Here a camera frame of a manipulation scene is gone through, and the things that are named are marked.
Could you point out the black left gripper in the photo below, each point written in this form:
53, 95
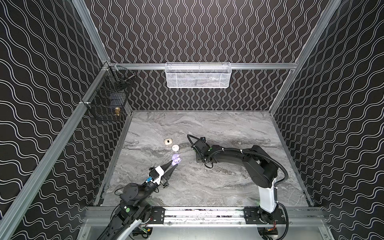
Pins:
163, 175

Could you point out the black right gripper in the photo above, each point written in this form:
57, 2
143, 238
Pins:
200, 151

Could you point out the purple round disc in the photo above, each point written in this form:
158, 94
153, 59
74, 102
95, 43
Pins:
176, 159

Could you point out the white round disc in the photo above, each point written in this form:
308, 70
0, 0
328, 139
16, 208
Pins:
175, 148

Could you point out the cream earbud charging case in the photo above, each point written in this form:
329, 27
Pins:
168, 141

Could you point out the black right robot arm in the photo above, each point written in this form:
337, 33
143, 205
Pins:
262, 169

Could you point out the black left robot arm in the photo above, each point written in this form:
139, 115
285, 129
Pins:
133, 209

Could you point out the small brass object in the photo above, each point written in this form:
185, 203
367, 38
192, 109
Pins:
117, 112

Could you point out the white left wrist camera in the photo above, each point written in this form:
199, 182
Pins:
155, 175

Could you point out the white wire mesh basket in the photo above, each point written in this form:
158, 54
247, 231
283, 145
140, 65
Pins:
196, 75

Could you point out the black wire basket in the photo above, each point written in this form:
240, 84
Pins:
113, 91

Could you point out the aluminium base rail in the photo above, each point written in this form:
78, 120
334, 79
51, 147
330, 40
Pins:
229, 217

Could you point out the aluminium corner frame post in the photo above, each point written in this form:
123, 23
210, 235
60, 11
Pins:
91, 29

